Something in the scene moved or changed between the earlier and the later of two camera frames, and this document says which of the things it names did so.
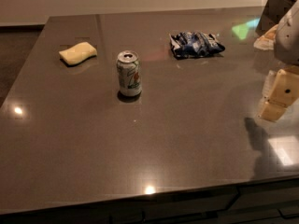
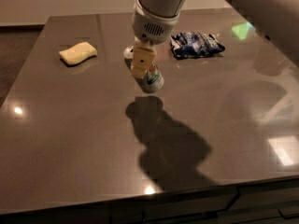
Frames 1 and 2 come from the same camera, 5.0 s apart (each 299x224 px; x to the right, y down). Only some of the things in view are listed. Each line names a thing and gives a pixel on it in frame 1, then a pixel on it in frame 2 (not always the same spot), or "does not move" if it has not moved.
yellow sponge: [78, 52] does not move
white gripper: [288, 37] → [152, 28]
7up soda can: [129, 73] → [151, 81]
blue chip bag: [194, 44] does not move
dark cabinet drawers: [267, 203] does not move
